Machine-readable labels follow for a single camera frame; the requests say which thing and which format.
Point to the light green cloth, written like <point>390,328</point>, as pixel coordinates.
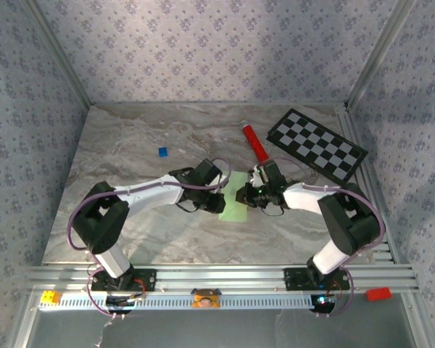
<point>235,214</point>

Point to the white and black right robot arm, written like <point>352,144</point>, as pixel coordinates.
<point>301,197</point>

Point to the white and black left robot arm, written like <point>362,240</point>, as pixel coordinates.
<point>156,190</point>

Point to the red cylindrical tube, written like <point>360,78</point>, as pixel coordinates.
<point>253,139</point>

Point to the small blue block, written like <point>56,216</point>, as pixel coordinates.
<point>162,152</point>

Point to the black and white checkerboard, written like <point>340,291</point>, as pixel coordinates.
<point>311,136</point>

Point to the orange cartoon face figure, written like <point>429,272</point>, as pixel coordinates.
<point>205,299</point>

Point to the red toy brick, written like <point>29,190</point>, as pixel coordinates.
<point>378,294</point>

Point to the yellow toy brick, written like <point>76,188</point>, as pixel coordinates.
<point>50,297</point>

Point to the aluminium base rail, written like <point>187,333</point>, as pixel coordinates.
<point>221,277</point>

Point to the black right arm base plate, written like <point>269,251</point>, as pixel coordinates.
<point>293,279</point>

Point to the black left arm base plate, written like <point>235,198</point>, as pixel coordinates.
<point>148,279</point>

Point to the aluminium side rail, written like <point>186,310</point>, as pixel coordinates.
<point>349,127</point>

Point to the aluminium frame post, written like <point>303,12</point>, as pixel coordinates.
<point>377,54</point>

